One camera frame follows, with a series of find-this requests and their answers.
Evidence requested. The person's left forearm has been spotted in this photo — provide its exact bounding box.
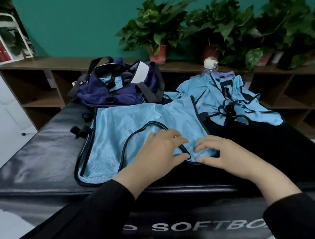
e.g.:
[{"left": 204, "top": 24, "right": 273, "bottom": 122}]
[{"left": 20, "top": 177, "right": 143, "bottom": 239}]

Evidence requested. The black leather bench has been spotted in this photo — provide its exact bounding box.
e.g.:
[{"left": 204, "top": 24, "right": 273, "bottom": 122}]
[{"left": 0, "top": 94, "right": 315, "bottom": 239}]

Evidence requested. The white wheeled cart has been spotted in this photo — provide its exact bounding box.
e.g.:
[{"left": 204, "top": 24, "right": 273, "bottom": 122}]
[{"left": 0, "top": 12, "right": 36, "bottom": 65}]

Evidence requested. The clear bottle silver cap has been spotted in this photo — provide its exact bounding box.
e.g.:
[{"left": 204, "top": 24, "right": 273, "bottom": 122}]
[{"left": 203, "top": 56, "right": 219, "bottom": 75}]

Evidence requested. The green plant in red pot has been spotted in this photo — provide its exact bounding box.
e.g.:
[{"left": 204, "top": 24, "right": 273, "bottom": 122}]
[
  {"left": 184, "top": 0, "right": 257, "bottom": 62},
  {"left": 116, "top": 0, "right": 195, "bottom": 65}
]

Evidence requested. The person's left hand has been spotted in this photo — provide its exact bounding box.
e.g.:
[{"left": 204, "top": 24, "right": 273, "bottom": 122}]
[{"left": 118, "top": 129, "right": 191, "bottom": 199}]

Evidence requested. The green plant in white pot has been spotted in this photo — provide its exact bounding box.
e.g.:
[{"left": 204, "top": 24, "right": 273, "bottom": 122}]
[{"left": 243, "top": 0, "right": 315, "bottom": 71}]

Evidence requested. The navy blue bag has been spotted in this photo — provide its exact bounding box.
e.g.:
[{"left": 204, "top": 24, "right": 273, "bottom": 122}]
[{"left": 68, "top": 55, "right": 165, "bottom": 108}]

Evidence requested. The person's right hand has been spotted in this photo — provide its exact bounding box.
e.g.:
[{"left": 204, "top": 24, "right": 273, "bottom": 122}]
[{"left": 194, "top": 135, "right": 276, "bottom": 190}]

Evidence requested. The wooden shelf cabinet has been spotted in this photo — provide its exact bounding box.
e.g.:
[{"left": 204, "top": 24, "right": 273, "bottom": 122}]
[{"left": 0, "top": 56, "right": 315, "bottom": 141}]

